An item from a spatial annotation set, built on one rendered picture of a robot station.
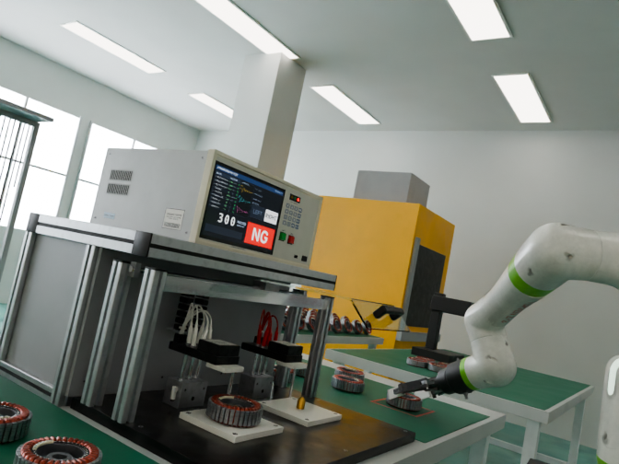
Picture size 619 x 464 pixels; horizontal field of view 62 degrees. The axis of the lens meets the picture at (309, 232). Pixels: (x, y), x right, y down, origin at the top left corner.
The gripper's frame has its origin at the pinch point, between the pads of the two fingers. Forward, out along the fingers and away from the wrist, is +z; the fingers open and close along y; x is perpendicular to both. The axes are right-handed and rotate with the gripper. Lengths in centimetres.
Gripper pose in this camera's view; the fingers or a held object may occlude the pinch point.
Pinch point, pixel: (405, 394)
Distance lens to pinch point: 176.7
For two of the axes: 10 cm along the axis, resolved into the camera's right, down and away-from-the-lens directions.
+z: -5.8, 4.4, 6.9
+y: 8.1, 2.2, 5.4
